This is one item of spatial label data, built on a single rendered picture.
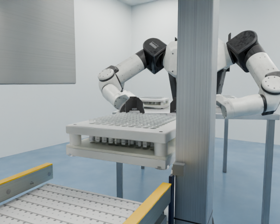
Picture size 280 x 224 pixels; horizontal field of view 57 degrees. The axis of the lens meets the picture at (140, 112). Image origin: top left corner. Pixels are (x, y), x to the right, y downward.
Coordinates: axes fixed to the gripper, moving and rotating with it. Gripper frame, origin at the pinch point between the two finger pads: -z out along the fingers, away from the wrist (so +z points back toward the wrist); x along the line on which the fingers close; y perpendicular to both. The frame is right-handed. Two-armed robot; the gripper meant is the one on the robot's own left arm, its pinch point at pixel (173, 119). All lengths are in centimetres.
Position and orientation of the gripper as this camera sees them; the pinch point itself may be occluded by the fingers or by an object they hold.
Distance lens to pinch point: 74.2
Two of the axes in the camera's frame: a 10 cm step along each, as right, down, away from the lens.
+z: 5.5, -0.7, 8.3
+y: -8.3, -0.6, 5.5
